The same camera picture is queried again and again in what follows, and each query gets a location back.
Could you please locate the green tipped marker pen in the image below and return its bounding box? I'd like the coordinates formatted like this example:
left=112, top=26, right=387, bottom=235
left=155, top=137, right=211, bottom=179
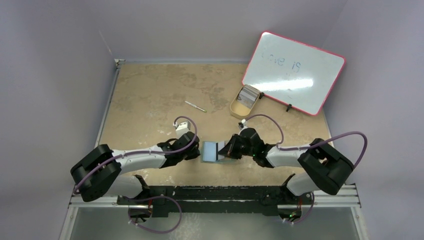
left=184, top=100, right=207, bottom=113

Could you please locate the pink framed whiteboard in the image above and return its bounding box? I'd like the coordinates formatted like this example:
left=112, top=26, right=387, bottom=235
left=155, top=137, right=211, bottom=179
left=241, top=31, right=346, bottom=116

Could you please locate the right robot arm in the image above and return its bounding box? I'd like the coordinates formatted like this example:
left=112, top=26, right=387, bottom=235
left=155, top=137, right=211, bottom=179
left=217, top=127, right=354, bottom=204

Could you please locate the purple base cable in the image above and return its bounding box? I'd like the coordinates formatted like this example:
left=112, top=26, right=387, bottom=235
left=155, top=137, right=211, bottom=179
left=127, top=194, right=185, bottom=235

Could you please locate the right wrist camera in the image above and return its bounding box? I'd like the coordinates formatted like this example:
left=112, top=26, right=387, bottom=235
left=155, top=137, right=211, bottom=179
left=238, top=119, right=247, bottom=130

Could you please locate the beige oval tray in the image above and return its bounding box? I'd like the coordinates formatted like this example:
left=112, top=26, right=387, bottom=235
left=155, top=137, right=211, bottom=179
left=229, top=85, right=261, bottom=120

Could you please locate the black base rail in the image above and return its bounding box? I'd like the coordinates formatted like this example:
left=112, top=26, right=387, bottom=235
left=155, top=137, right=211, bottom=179
left=117, top=182, right=313, bottom=218

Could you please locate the grey credit card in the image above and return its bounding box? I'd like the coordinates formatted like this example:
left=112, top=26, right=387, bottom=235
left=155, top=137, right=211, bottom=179
left=216, top=141, right=226, bottom=156

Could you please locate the green card holder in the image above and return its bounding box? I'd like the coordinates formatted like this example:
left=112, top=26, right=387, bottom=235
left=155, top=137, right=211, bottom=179
left=200, top=141, right=236, bottom=164

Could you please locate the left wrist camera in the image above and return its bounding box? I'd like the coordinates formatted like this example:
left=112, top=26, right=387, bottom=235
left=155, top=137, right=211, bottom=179
left=174, top=121, right=191, bottom=138

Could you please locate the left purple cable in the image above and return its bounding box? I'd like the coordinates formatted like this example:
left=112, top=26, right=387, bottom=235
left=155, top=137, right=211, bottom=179
left=72, top=115, right=199, bottom=196

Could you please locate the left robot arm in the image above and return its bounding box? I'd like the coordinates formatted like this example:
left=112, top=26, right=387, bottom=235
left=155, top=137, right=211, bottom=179
left=70, top=131, right=200, bottom=205

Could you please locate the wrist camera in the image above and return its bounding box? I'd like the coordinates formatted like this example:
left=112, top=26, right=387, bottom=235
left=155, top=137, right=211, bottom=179
left=238, top=119, right=247, bottom=130
left=174, top=121, right=191, bottom=138

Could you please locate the stack of cards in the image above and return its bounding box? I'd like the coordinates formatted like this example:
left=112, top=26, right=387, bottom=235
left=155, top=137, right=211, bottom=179
left=236, top=85, right=260, bottom=109

